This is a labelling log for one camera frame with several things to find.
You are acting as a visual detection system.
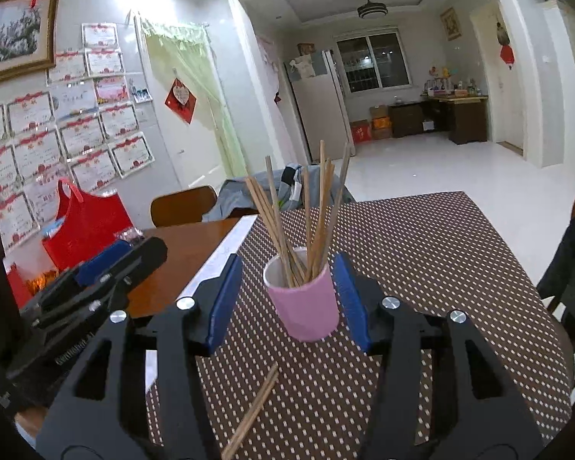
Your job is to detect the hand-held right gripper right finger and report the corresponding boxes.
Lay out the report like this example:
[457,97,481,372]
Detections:
[333,253,544,460]

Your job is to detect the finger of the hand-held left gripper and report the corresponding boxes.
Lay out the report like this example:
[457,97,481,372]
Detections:
[16,240,135,317]
[19,236,169,341]

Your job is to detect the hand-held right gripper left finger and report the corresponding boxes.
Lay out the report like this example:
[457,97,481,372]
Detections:
[36,253,244,460]

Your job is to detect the pink cup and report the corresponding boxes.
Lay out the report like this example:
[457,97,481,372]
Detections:
[263,246,341,343]

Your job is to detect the group of wooden chopsticks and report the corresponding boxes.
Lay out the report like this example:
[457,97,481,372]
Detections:
[244,140,353,288]

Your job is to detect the single wooden chopstick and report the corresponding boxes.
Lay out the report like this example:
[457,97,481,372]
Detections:
[220,364,279,458]
[231,371,279,460]

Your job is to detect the red bag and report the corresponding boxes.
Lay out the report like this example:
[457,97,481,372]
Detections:
[41,178,135,271]

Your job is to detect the orange snack packets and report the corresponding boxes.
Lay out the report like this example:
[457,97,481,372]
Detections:
[26,271,58,293]

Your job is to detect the brown polka dot tablecloth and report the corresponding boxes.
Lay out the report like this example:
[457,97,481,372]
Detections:
[146,191,575,460]

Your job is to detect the light grey jacket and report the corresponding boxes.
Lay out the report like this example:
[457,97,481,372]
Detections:
[206,164,358,223]

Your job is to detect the red diamond door decoration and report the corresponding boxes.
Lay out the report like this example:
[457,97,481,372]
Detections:
[164,78,198,124]

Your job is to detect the green curtain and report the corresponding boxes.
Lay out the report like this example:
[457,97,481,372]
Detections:
[141,16,247,180]

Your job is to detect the silver refrigerator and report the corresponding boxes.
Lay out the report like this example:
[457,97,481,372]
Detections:
[284,49,355,164]

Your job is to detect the dark wooden desk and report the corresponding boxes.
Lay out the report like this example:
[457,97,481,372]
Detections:
[388,95,490,145]

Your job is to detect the white door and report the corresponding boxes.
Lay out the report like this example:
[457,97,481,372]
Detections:
[470,2,525,156]

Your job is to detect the clutter of small desk items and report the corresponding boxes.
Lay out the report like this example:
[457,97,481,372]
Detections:
[424,64,482,97]

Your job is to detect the window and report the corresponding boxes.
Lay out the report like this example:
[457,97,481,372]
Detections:
[335,29,412,93]

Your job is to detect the gold framed painting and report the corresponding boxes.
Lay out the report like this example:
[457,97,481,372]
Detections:
[0,0,61,89]

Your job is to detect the black ceiling fan lamp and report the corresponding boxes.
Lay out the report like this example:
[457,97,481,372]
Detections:
[356,0,389,19]

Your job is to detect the red hanging door decoration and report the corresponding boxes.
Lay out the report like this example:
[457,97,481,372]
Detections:
[494,21,516,70]

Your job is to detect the wall of award certificates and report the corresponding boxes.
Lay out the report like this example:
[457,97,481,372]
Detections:
[0,21,155,255]

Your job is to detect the framed wall picture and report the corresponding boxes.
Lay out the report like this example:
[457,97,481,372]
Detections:
[440,7,462,41]

